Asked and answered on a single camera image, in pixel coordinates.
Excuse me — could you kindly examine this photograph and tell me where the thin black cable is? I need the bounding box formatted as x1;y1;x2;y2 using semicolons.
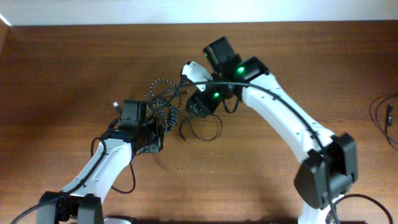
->
368;95;398;152
178;113;223;142

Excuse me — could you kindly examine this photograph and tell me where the black white braided cable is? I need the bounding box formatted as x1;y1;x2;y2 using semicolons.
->
112;78;189;134

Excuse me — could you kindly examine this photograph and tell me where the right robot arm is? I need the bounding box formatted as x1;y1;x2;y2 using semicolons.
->
181;37;358;223

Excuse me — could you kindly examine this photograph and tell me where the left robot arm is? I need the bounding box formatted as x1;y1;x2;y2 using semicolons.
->
13;100;164;223

